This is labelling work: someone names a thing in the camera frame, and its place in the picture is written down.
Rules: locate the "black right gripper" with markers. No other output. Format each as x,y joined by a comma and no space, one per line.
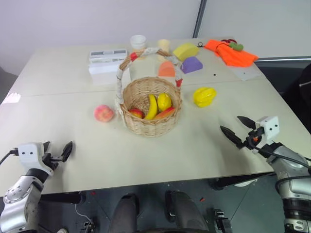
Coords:
255,138

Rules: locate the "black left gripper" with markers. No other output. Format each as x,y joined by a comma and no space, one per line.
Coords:
49,161

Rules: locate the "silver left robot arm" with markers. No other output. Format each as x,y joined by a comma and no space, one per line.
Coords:
17,204

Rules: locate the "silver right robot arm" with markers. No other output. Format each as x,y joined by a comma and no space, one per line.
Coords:
291,174

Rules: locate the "yellow starfruit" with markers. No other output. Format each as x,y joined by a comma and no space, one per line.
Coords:
204,97

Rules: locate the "pink peach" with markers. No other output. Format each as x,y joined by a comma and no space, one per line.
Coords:
104,113

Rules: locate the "orange cloth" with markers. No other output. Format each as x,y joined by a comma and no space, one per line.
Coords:
233,57

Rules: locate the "orange red mango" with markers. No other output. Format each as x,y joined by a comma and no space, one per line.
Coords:
165,112

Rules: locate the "purple foam block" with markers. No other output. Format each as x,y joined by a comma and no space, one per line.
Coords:
192,65

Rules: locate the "yellow lemon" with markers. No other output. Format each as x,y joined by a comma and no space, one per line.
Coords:
164,102

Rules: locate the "green felt toy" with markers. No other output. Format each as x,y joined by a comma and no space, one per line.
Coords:
236,46

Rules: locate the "red apple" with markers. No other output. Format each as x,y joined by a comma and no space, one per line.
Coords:
136,113

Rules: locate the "small red item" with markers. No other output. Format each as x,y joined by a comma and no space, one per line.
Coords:
227,40

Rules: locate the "yellow banana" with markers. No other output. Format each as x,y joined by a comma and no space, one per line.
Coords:
152,106

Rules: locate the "orange foam block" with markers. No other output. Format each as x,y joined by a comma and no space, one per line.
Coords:
166,70

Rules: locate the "plain white box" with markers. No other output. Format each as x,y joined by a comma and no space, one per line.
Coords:
104,68

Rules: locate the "black base foot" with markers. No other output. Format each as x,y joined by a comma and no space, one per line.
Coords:
221,221

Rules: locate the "dark rounded shape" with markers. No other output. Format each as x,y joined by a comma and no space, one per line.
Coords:
125,213
187,211

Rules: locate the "yellow foam block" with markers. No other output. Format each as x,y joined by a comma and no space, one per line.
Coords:
185,51

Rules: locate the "white box with grey labels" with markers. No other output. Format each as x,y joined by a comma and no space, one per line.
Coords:
107,56

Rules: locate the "cream plastic cup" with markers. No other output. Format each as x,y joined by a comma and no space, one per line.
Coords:
164,44

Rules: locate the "white paper cup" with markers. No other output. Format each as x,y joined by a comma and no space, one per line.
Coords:
138,42

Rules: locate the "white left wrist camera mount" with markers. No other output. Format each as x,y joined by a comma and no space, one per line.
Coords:
30,153

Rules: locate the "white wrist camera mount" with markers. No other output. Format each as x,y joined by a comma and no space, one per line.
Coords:
30,153
268,129

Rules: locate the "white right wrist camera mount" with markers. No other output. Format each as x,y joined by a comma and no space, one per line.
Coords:
268,129

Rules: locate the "grey partition post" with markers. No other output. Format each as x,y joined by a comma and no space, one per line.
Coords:
202,19

